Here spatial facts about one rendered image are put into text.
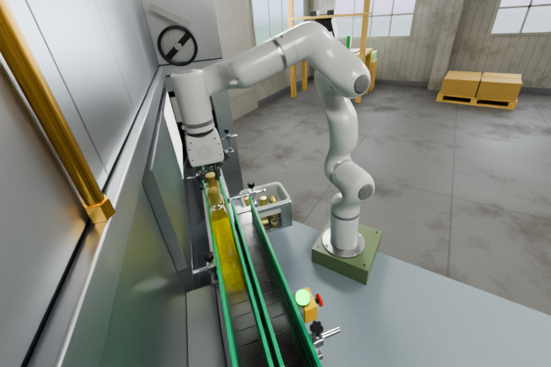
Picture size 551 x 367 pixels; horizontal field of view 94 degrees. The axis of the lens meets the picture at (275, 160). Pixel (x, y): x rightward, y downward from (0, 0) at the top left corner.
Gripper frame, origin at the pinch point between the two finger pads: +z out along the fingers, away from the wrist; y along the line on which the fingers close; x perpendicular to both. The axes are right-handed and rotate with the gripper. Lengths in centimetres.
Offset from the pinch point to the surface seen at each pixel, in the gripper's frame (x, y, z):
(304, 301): -29.8, 18.2, 33.4
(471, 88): 270, 506, 104
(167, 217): -15.4, -12.7, 0.3
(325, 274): -7, 39, 60
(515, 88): 219, 539, 98
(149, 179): -15.4, -13.5, -11.5
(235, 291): -20.8, -0.6, 30.1
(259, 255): -10.6, 9.9, 30.1
